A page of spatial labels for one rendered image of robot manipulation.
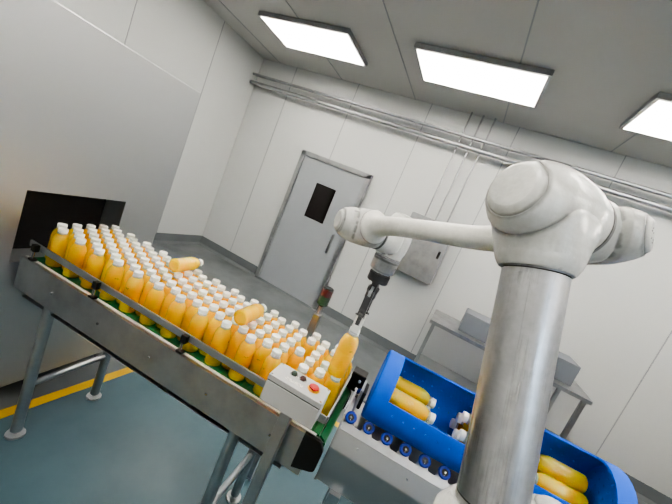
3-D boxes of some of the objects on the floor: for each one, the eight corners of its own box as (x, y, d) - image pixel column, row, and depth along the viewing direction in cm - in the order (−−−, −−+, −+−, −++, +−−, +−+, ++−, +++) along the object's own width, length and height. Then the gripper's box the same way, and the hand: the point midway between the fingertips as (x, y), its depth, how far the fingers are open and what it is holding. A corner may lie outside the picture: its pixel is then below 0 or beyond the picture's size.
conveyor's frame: (238, 635, 127) (325, 447, 113) (-23, 415, 164) (18, 255, 151) (288, 529, 173) (354, 386, 159) (75, 376, 211) (114, 251, 197)
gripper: (388, 279, 103) (359, 343, 107) (393, 273, 120) (368, 329, 123) (367, 269, 105) (339, 333, 109) (374, 265, 121) (350, 320, 125)
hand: (358, 323), depth 115 cm, fingers closed on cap, 4 cm apart
